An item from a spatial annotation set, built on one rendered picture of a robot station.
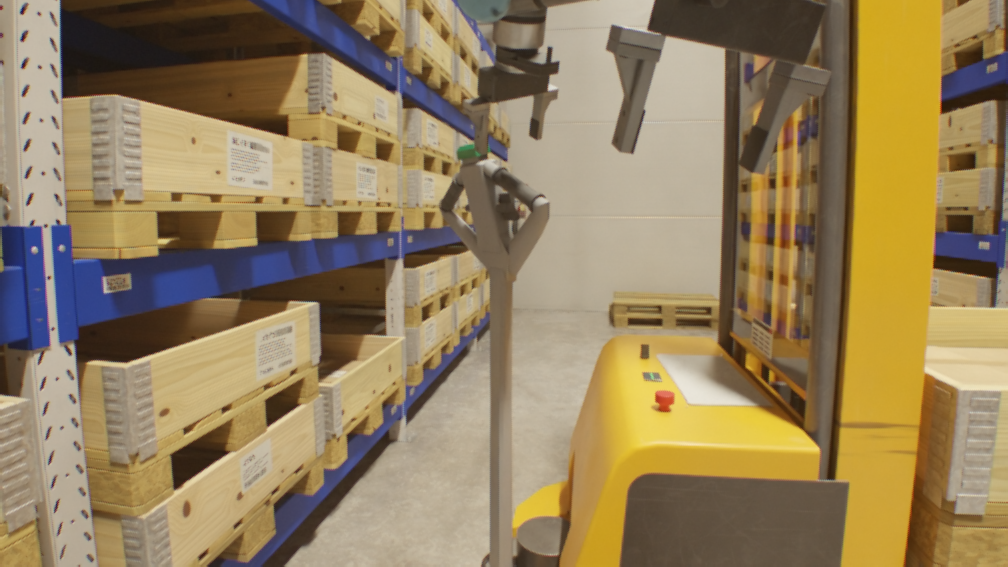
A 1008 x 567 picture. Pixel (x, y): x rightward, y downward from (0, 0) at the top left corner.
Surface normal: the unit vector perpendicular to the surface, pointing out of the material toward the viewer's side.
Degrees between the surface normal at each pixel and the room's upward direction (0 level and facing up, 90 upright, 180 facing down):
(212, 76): 90
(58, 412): 90
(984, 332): 90
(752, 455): 90
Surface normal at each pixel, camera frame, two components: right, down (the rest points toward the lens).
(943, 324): -0.18, 0.07
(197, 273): 0.99, 0.01
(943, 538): -0.82, 0.04
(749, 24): 0.10, 0.47
